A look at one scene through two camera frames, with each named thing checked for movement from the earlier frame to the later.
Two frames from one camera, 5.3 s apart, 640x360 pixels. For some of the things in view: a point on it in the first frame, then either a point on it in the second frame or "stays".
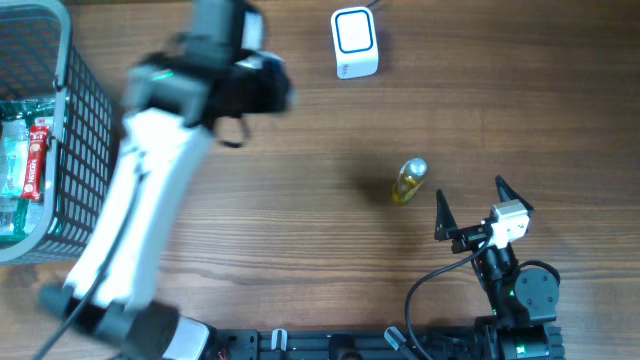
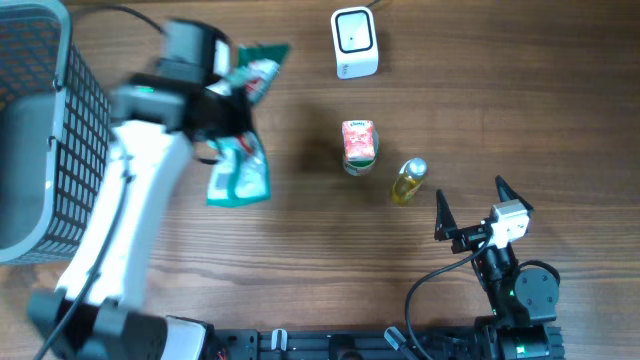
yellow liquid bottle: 409,180 stays
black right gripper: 466,235 stays
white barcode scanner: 355,42 stays
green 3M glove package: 19,217 -> 239,172
